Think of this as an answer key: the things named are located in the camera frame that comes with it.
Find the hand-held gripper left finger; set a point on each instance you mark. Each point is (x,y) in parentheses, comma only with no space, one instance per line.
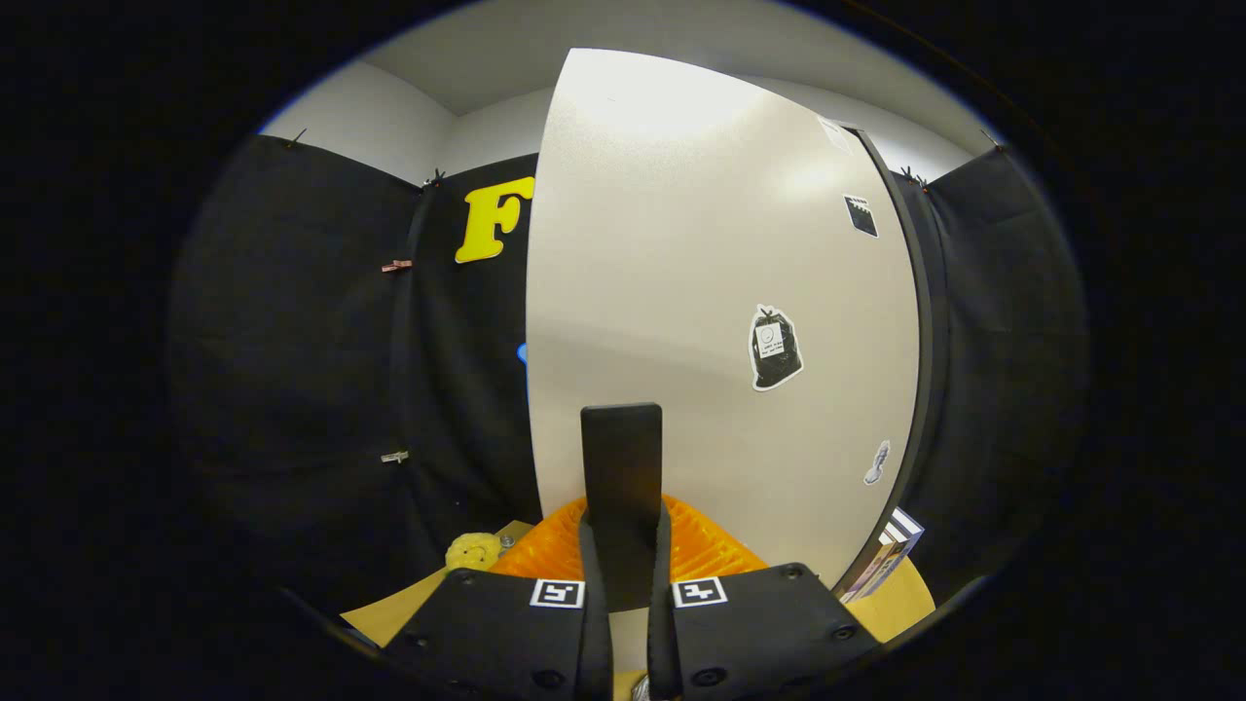
(597,652)

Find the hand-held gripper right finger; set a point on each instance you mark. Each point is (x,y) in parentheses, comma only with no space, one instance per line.
(662,652)

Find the grey shoe cabinet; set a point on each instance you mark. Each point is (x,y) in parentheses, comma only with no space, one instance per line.
(927,331)

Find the yellow pineapple plush toy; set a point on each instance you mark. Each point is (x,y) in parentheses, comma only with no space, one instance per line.
(472,552)

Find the white purple carton box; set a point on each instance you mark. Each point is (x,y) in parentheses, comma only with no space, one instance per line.
(903,526)
(873,572)

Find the black backdrop cloth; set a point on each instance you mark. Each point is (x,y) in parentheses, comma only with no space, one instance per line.
(292,341)

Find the black clip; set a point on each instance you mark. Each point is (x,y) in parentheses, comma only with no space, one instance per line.
(993,140)
(912,178)
(433,179)
(295,138)

